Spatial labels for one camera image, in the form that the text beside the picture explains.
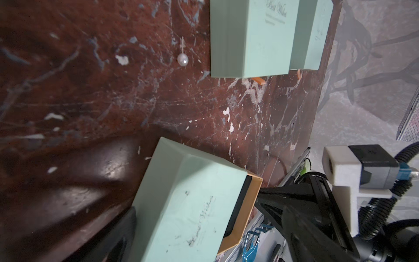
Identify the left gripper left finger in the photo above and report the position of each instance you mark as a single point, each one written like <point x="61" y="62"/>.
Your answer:
<point x="112" y="244"/>

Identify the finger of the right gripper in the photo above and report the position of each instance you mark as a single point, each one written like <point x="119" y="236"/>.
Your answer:
<point x="307" y="215"/>

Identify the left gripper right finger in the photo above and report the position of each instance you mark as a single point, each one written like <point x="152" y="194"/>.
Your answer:
<point x="307" y="243"/>

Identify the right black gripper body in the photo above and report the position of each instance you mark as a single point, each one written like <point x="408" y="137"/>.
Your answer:
<point x="395" y="243"/>

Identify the mint drawer jewelry box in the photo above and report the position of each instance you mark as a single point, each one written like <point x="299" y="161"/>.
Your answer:
<point x="251" y="38"/>

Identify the blue hand rake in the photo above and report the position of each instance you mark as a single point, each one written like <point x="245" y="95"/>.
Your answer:
<point x="252" y="241"/>

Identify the white pearl earring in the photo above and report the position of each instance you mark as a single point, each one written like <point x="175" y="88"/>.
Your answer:
<point x="182" y="58"/>

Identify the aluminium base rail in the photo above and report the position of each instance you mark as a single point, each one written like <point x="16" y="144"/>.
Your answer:
<point x="262" y="239"/>

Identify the white wire mesh basket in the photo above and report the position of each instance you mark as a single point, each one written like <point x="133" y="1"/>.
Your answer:
<point x="408" y="130"/>

